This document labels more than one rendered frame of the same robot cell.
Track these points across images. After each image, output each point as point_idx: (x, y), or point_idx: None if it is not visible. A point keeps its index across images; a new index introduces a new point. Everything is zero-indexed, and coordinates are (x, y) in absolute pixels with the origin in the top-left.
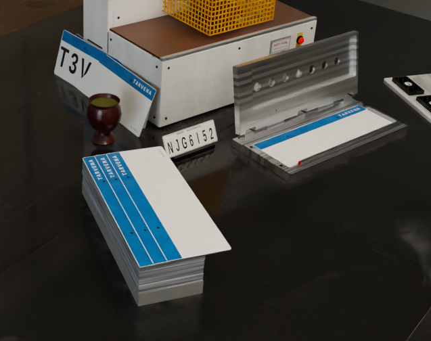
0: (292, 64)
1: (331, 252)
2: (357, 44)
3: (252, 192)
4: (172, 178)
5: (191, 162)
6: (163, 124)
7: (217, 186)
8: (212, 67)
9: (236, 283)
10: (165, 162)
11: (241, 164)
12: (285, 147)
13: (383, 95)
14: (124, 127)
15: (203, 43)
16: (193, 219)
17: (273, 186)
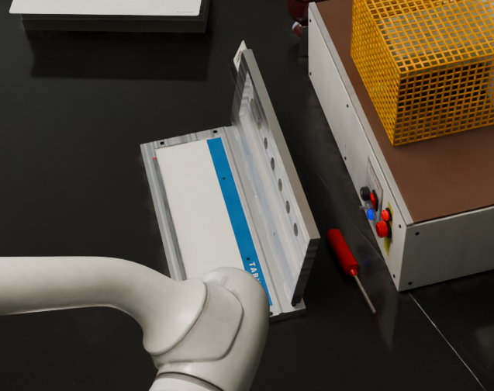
0: (271, 142)
1: (11, 133)
2: (305, 251)
3: (142, 112)
4: (134, 7)
5: (226, 84)
6: (309, 77)
7: (169, 89)
8: (333, 86)
9: (20, 53)
10: (165, 10)
11: (201, 125)
12: (198, 164)
13: (312, 382)
14: None
15: (344, 53)
16: (63, 2)
17: (143, 135)
